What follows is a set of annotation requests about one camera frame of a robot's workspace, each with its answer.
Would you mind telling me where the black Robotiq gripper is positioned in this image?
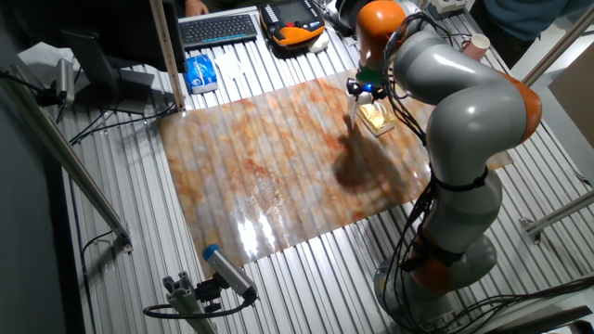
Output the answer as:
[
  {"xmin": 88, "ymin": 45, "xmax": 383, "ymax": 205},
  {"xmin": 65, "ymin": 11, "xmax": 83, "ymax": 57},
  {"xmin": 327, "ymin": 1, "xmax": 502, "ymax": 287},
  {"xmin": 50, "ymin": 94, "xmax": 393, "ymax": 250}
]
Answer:
[{"xmin": 345, "ymin": 77, "xmax": 389, "ymax": 102}]

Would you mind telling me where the person's bare hand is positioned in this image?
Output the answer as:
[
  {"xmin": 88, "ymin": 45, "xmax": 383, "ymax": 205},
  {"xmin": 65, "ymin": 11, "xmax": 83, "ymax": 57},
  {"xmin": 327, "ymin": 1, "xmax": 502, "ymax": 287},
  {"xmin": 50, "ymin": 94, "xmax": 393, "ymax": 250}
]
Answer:
[{"xmin": 185, "ymin": 0, "xmax": 211, "ymax": 18}]

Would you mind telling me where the gold foil tissue pack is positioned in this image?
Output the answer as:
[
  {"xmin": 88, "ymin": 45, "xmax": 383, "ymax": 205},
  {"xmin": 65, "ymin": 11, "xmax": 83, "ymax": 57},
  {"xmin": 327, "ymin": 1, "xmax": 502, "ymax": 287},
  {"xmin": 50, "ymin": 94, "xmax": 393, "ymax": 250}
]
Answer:
[{"xmin": 355, "ymin": 101, "xmax": 397, "ymax": 138}]

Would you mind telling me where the white rounded plastic object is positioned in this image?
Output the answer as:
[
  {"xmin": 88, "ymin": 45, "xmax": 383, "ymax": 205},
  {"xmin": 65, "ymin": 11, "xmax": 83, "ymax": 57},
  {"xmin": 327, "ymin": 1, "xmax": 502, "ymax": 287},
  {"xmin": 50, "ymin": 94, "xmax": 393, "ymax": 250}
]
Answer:
[{"xmin": 308, "ymin": 31, "xmax": 330, "ymax": 54}]

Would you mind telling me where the orange black teach pendant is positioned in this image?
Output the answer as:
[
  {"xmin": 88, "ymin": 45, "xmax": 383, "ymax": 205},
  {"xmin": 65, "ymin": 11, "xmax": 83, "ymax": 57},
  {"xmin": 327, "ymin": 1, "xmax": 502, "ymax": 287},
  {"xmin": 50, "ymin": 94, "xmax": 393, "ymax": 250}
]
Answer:
[{"xmin": 258, "ymin": 0, "xmax": 327, "ymax": 47}]

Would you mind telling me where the orange marble pattern mat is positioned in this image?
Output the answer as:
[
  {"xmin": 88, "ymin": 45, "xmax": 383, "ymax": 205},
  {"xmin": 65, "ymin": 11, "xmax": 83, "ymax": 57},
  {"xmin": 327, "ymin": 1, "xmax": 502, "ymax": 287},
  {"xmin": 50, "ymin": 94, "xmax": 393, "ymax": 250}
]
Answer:
[{"xmin": 157, "ymin": 68, "xmax": 514, "ymax": 279}]

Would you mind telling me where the pink paper cup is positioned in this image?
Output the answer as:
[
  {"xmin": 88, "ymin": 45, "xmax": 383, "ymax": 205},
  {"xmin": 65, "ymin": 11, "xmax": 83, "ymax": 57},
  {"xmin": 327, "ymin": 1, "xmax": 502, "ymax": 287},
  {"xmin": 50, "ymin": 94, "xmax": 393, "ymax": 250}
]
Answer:
[{"xmin": 461, "ymin": 32, "xmax": 492, "ymax": 62}]

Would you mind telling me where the white power strip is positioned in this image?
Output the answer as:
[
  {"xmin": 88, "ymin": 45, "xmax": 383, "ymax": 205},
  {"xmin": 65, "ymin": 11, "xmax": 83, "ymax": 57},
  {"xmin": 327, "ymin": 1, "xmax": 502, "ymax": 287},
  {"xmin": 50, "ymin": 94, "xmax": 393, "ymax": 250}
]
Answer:
[{"xmin": 426, "ymin": 0, "xmax": 468, "ymax": 20}]

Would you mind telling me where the white loose tissue sheet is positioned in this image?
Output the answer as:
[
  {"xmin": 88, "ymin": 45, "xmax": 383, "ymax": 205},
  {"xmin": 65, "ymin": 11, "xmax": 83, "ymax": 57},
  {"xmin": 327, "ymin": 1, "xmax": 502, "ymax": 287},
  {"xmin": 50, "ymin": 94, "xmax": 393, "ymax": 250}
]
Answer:
[{"xmin": 214, "ymin": 49, "xmax": 246, "ymax": 81}]

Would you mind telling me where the black keyboard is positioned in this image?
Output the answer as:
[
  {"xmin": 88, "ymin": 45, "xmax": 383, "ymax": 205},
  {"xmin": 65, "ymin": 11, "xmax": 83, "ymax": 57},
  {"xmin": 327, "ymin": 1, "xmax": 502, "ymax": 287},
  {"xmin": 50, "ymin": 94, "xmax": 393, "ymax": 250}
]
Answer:
[{"xmin": 178, "ymin": 13, "xmax": 259, "ymax": 50}]

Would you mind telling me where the dark flat object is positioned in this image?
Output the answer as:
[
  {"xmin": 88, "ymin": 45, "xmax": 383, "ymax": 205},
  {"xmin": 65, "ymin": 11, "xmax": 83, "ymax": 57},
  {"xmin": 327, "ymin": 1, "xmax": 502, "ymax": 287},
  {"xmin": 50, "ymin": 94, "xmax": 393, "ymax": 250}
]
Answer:
[{"xmin": 184, "ymin": 54, "xmax": 220, "ymax": 96}]

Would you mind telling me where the person in teal sweater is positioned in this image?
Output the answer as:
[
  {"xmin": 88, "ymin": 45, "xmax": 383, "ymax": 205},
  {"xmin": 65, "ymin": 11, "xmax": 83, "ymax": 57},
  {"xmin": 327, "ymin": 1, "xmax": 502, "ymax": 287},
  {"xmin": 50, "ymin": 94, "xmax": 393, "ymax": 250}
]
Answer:
[{"xmin": 468, "ymin": 0, "xmax": 594, "ymax": 71}]

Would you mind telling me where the pale wooden upright beam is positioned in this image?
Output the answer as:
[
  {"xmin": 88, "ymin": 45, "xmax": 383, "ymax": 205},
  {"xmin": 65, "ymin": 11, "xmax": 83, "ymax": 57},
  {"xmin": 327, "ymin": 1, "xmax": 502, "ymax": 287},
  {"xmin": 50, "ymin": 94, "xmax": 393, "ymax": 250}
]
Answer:
[{"xmin": 148, "ymin": 0, "xmax": 187, "ymax": 112}]

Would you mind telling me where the brown cardboard box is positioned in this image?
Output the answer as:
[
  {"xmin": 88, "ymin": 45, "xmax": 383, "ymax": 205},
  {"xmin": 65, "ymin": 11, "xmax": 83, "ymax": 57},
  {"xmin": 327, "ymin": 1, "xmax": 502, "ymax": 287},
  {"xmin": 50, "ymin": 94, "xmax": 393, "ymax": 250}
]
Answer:
[{"xmin": 547, "ymin": 55, "xmax": 594, "ymax": 149}]

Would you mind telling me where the black computer monitor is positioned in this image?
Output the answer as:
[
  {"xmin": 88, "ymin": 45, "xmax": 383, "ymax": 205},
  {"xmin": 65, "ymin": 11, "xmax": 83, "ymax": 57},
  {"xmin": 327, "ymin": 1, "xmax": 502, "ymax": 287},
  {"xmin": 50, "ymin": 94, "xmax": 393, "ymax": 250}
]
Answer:
[{"xmin": 13, "ymin": 0, "xmax": 187, "ymax": 116}]

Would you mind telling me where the white crumpled paper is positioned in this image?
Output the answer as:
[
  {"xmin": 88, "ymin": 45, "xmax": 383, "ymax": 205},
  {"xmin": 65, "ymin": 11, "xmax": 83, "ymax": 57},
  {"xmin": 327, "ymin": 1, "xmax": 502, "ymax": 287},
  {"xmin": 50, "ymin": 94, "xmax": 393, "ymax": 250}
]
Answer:
[{"xmin": 18, "ymin": 41, "xmax": 83, "ymax": 89}]

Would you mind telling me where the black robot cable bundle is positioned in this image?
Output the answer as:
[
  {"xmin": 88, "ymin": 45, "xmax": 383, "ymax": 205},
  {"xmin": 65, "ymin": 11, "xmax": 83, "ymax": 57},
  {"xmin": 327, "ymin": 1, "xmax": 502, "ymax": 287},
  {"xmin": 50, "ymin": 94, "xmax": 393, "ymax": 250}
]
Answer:
[{"xmin": 378, "ymin": 11, "xmax": 458, "ymax": 333}]

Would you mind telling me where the black fabric strap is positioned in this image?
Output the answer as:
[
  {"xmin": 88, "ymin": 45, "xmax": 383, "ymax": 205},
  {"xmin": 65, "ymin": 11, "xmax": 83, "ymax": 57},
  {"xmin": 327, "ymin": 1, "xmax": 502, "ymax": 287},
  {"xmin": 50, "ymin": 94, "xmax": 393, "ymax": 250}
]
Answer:
[{"xmin": 401, "ymin": 225, "xmax": 465, "ymax": 273}]

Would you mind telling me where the aluminium slanted frame bar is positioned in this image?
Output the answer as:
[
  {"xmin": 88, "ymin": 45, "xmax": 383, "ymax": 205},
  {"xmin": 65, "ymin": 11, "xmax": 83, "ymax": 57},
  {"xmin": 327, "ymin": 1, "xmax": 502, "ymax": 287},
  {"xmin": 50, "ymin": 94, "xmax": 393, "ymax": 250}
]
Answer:
[{"xmin": 522, "ymin": 4, "xmax": 594, "ymax": 87}]

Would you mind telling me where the silver camera with blue end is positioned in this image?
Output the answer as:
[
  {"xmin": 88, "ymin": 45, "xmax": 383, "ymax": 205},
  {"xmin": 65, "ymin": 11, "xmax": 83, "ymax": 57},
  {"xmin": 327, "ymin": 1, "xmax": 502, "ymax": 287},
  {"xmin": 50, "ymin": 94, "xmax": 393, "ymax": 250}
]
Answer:
[{"xmin": 202, "ymin": 243, "xmax": 259, "ymax": 302}]

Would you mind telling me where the black monitor cable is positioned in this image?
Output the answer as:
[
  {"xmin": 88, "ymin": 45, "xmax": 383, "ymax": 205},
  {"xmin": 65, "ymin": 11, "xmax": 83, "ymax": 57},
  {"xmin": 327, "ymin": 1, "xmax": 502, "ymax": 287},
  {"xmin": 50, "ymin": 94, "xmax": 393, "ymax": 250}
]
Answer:
[{"xmin": 69, "ymin": 99, "xmax": 177, "ymax": 145}]

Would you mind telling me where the aluminium bar with foot bracket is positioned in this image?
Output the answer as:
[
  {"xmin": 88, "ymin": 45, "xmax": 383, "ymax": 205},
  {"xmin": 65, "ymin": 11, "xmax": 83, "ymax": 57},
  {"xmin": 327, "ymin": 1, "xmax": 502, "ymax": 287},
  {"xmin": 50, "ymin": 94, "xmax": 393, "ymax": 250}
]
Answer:
[{"xmin": 519, "ymin": 189, "xmax": 594, "ymax": 246}]

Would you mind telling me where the black camera clamp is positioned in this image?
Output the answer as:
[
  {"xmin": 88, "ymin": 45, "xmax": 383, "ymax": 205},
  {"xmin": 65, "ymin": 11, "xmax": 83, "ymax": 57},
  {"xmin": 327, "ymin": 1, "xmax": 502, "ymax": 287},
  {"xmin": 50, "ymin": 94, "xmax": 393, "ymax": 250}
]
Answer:
[{"xmin": 194, "ymin": 273, "xmax": 228, "ymax": 313}]

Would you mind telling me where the black floor cable bundle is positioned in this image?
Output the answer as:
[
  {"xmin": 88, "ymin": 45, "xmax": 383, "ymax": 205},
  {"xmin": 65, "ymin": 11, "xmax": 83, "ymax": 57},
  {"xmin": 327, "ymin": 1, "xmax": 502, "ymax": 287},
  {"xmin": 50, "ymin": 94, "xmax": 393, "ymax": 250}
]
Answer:
[{"xmin": 440, "ymin": 273, "xmax": 594, "ymax": 328}]

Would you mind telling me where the aluminium extrusion post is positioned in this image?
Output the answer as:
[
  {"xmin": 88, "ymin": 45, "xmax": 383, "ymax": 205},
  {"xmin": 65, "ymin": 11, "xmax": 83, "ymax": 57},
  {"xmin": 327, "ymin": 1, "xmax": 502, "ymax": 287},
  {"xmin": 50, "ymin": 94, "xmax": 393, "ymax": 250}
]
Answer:
[{"xmin": 161, "ymin": 271, "xmax": 219, "ymax": 334}]

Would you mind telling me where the black looped camera cable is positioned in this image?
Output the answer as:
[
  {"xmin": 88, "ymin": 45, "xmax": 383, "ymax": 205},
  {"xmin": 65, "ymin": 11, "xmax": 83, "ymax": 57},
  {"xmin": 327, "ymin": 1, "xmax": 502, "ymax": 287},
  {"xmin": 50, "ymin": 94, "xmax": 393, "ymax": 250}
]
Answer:
[{"xmin": 142, "ymin": 290, "xmax": 259, "ymax": 320}]

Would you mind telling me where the silver cylindrical camera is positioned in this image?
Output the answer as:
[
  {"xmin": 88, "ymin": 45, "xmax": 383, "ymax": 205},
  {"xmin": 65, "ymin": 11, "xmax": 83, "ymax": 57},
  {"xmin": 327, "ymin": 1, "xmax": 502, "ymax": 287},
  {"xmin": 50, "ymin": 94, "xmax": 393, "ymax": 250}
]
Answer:
[{"xmin": 55, "ymin": 58, "xmax": 76, "ymax": 106}]

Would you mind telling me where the grey diagonal frame bar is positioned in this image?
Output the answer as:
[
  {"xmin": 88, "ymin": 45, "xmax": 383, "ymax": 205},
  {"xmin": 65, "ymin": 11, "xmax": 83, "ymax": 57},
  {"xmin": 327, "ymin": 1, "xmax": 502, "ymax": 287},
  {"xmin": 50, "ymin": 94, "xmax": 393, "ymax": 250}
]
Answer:
[{"xmin": 0, "ymin": 69, "xmax": 135, "ymax": 254}]

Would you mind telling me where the thin black hanging cable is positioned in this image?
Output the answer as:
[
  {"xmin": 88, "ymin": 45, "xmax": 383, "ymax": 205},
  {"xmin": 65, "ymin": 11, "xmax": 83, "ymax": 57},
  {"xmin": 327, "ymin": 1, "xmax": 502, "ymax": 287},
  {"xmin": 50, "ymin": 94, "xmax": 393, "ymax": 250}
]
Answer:
[{"xmin": 69, "ymin": 175, "xmax": 115, "ymax": 334}]

